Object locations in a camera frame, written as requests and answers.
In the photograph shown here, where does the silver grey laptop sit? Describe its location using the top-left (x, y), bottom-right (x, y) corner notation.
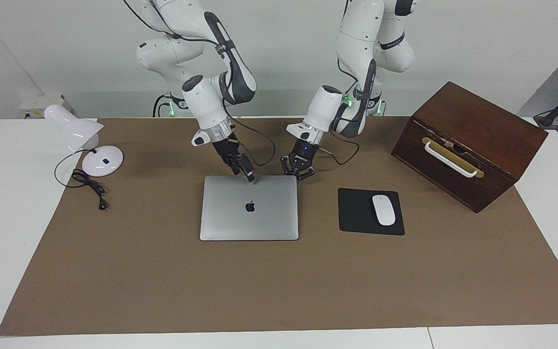
top-left (200, 175), bottom-right (299, 241)

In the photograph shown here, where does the black mouse pad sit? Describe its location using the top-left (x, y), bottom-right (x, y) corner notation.
top-left (338, 188), bottom-right (405, 236)

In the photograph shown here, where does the white computer mouse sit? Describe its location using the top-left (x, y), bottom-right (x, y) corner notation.
top-left (372, 194), bottom-right (396, 226)

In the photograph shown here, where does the brown table mat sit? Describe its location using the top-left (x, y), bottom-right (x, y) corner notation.
top-left (0, 116), bottom-right (558, 336)

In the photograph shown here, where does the white desk lamp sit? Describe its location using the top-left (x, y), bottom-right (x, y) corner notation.
top-left (43, 104), bottom-right (124, 177)

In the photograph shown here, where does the dark brown wooden box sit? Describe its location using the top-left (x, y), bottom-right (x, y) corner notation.
top-left (391, 81), bottom-right (549, 214)

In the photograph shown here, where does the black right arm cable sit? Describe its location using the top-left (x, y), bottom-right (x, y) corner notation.
top-left (124, 0), bottom-right (277, 167)

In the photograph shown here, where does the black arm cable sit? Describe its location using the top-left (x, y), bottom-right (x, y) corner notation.
top-left (124, 0), bottom-right (277, 167)
top-left (319, 130), bottom-right (360, 166)

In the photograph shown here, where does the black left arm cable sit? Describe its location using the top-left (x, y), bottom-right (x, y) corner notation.
top-left (319, 130), bottom-right (360, 166)

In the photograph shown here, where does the white box handle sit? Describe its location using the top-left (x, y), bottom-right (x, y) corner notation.
top-left (424, 141), bottom-right (479, 178)

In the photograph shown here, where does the brass handle plate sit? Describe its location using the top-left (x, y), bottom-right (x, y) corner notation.
top-left (421, 137), bottom-right (485, 179)

